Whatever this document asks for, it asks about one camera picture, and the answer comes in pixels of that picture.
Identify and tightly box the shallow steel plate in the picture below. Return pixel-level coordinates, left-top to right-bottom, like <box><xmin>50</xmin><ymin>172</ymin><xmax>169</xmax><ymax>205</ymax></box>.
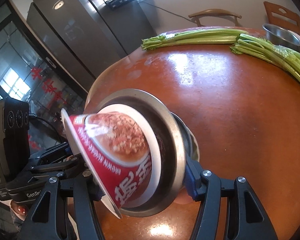
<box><xmin>171</xmin><ymin>112</ymin><xmax>193</xmax><ymax>158</ymax></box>

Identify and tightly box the red paper noodle bowl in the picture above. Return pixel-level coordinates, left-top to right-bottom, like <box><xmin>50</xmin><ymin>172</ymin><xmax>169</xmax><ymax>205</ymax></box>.
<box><xmin>61</xmin><ymin>109</ymin><xmax>152</xmax><ymax>218</ymax></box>

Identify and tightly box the deep steel bowl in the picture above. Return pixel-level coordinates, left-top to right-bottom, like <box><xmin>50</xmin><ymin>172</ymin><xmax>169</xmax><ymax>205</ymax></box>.
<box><xmin>95</xmin><ymin>88</ymin><xmax>186</xmax><ymax>217</ymax></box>

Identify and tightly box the grey refrigerator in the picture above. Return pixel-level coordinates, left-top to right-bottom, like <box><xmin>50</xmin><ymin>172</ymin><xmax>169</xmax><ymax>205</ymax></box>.
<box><xmin>27</xmin><ymin>0</ymin><xmax>155</xmax><ymax>90</ymax></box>

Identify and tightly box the wrapped celery bunch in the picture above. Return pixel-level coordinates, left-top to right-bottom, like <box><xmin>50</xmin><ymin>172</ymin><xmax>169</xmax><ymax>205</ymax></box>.
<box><xmin>230</xmin><ymin>34</ymin><xmax>300</xmax><ymax>83</ymax></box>

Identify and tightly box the steel bowl at back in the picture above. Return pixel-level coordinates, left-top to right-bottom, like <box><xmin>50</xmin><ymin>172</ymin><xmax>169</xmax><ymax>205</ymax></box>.
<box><xmin>262</xmin><ymin>23</ymin><xmax>300</xmax><ymax>52</ymax></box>

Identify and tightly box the long celery bunch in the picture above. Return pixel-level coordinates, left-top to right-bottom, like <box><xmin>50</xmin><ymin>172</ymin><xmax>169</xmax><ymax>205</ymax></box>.
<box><xmin>141</xmin><ymin>28</ymin><xmax>249</xmax><ymax>50</ymax></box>

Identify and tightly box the wooden armchair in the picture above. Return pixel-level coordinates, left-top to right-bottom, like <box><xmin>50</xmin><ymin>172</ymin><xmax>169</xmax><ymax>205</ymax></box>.
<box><xmin>188</xmin><ymin>9</ymin><xmax>242</xmax><ymax>27</ymax></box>

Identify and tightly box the wooden slat-back chair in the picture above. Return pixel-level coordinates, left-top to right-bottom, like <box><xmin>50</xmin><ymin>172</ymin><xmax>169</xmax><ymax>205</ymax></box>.
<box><xmin>263</xmin><ymin>1</ymin><xmax>300</xmax><ymax>35</ymax></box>

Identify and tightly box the black cable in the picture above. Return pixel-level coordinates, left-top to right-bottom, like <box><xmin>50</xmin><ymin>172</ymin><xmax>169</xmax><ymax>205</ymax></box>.
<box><xmin>28</xmin><ymin>113</ymin><xmax>63</xmax><ymax>143</ymax></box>

